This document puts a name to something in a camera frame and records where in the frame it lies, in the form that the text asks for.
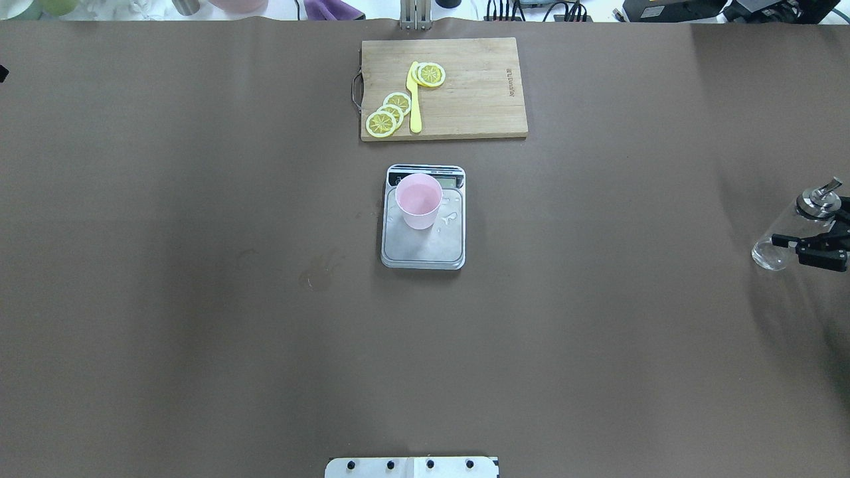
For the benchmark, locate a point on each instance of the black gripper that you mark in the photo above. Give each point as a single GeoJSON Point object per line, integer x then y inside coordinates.
{"type": "Point", "coordinates": [823, 253]}

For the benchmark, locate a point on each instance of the pink plastic cup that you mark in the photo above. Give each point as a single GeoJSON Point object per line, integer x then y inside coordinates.
{"type": "Point", "coordinates": [419, 197]}

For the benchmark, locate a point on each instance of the grey kitchen scale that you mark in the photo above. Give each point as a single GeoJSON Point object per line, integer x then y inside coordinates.
{"type": "Point", "coordinates": [439, 246]}

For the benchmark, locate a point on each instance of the black power strip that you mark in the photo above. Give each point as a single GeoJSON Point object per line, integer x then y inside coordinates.
{"type": "Point", "coordinates": [537, 11]}

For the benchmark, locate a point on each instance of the wooden cutting board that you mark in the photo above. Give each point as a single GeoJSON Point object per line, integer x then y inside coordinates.
{"type": "Point", "coordinates": [482, 97]}

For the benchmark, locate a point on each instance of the yellow plastic knife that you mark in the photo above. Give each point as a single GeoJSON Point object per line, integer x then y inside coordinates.
{"type": "Point", "coordinates": [415, 119]}

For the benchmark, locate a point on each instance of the lemon slice beside knife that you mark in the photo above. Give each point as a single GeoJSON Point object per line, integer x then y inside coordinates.
{"type": "Point", "coordinates": [429, 74]}

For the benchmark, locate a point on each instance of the purple cloth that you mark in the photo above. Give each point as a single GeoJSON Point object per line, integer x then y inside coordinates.
{"type": "Point", "coordinates": [331, 11]}

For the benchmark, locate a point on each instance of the green bottle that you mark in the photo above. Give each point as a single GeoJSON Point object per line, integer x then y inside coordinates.
{"type": "Point", "coordinates": [57, 8]}

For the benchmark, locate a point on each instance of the white pedestal base plate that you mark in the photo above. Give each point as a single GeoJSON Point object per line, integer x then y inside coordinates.
{"type": "Point", "coordinates": [414, 466]}

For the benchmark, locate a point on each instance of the aluminium frame post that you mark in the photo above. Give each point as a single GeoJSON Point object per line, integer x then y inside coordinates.
{"type": "Point", "coordinates": [416, 15]}

